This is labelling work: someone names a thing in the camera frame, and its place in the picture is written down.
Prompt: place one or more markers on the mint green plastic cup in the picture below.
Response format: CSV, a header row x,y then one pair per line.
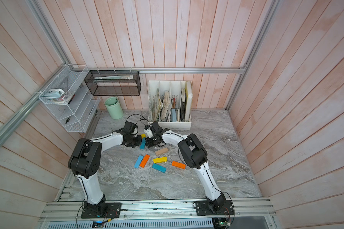
x,y
113,107

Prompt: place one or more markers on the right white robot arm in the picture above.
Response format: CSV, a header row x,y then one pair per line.
x,y
195,156

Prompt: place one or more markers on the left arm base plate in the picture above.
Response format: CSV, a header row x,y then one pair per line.
x,y
101,210

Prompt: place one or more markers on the long yellow wooden block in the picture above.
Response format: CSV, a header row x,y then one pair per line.
x,y
160,160

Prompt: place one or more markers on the natural wooden block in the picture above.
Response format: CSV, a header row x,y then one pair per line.
x,y
161,151

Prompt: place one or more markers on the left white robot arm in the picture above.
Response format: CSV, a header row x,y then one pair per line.
x,y
85,162

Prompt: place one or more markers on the light blue wooden block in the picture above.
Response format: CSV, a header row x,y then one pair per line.
x,y
139,160

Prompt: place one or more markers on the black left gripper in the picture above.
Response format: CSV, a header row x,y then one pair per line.
x,y
139,137

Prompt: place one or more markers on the illustrated Chinese history book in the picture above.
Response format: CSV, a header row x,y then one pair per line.
x,y
157,106

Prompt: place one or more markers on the white wire shelf rack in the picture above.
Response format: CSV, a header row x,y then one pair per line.
x,y
75,115

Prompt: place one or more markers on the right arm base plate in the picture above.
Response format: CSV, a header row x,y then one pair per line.
x,y
206,208

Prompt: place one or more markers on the teal wooden block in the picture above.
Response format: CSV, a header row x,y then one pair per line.
x,y
143,143
159,167

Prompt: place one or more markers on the cream hardcover book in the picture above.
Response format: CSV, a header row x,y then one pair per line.
x,y
189,99

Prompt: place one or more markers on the aluminium front rail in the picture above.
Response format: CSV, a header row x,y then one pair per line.
x,y
161,209

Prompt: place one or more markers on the black wire mesh basket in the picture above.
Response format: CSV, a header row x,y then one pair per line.
x,y
113,83

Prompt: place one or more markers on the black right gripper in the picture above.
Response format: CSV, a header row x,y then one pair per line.
x,y
148,143

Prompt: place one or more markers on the orange wooden block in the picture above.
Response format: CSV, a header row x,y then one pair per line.
x,y
144,160
178,165

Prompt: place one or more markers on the white plastic file organizer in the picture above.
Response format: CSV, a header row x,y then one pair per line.
x,y
173,97

